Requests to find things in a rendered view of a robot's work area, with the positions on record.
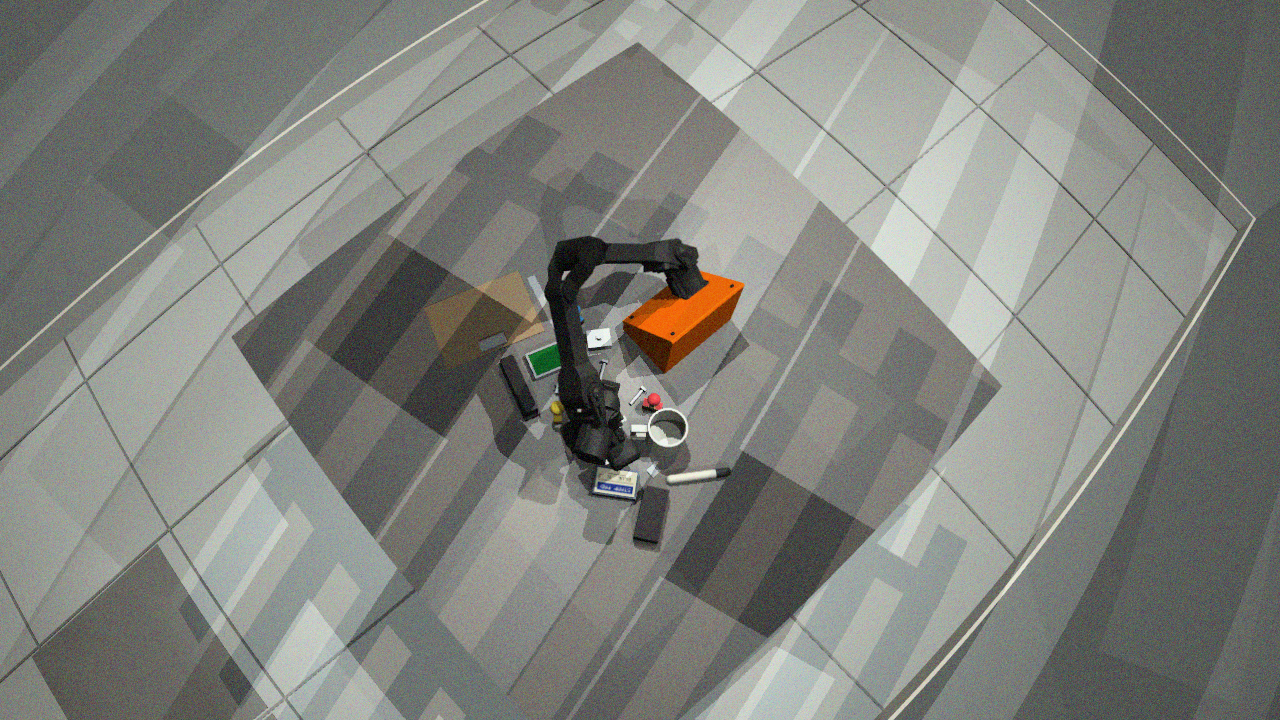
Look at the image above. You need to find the white flat bar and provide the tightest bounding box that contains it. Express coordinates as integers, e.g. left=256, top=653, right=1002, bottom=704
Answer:
left=527, top=275, right=554, bottom=328

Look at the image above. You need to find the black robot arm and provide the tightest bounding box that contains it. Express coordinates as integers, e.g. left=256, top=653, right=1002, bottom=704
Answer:
left=544, top=236, right=709, bottom=465

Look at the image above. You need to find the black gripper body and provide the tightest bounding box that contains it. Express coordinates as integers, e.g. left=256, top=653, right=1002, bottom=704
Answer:
left=605, top=413, right=641, bottom=471

